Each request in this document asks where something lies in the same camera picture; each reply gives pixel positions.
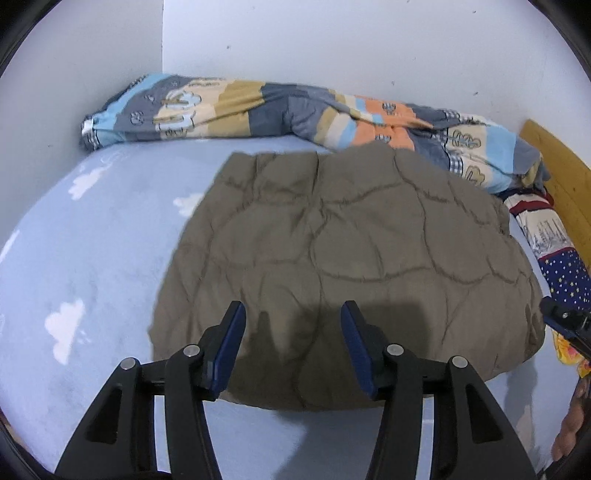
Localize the yellow floral cloth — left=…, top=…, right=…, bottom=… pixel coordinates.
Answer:
left=551, top=323, right=591, bottom=379

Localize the wooden headboard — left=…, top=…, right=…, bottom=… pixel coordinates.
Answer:
left=518, top=119, right=591, bottom=268

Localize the light blue cloud bed sheet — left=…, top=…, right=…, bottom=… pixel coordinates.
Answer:
left=0, top=134, right=591, bottom=480

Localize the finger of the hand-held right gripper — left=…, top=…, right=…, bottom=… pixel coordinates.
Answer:
left=539, top=295, right=591, bottom=358

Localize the navy star printed pillow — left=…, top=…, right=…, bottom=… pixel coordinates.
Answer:
left=503, top=191, right=591, bottom=310

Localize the patchwork printed quilt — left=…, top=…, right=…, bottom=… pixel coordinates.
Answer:
left=81, top=73, right=552, bottom=195

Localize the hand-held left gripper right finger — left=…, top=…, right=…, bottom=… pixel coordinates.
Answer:
left=340, top=300, right=539, bottom=480

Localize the person's right hand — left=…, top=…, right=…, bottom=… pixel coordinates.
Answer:
left=551, top=378, right=591, bottom=462

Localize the olive quilted jacket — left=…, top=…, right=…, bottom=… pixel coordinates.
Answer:
left=148, top=141, right=546, bottom=411

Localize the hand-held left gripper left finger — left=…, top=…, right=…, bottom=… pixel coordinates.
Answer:
left=54, top=301, right=247, bottom=480

